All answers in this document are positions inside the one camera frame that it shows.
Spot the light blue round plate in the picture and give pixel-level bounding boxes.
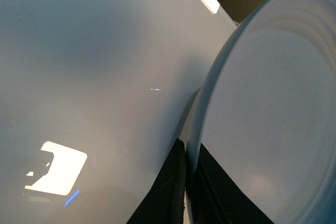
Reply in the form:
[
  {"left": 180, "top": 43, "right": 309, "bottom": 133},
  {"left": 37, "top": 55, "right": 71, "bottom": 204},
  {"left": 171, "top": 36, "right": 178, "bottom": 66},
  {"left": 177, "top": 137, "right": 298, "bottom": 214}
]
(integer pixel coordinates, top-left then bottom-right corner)
[{"left": 186, "top": 0, "right": 335, "bottom": 223}]

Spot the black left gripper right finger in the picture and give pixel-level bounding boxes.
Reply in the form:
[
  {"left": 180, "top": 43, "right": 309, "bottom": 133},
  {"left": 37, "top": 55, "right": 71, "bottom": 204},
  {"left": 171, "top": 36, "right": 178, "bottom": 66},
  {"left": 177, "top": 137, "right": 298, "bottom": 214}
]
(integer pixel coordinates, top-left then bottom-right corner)
[{"left": 190, "top": 145, "right": 273, "bottom": 223}]

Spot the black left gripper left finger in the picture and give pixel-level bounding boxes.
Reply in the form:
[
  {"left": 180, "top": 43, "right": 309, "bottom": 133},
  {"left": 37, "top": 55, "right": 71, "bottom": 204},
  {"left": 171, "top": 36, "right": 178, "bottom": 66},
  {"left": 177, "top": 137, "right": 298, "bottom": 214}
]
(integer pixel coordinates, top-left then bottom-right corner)
[{"left": 127, "top": 139, "right": 186, "bottom": 223}]

